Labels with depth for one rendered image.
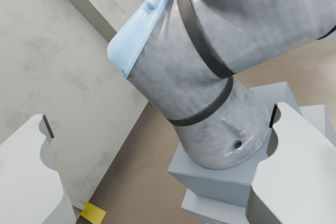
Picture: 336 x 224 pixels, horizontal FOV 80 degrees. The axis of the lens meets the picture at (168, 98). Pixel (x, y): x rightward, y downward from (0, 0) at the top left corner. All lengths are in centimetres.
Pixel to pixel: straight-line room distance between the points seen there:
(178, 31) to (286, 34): 9
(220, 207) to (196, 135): 18
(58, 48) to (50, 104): 58
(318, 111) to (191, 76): 30
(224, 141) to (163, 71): 13
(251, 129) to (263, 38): 14
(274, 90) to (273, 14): 21
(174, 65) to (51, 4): 242
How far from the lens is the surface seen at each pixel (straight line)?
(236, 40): 19
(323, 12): 20
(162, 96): 24
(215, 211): 42
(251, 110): 30
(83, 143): 233
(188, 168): 35
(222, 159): 30
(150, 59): 21
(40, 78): 228
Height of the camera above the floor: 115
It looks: 27 degrees down
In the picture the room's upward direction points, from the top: 43 degrees counter-clockwise
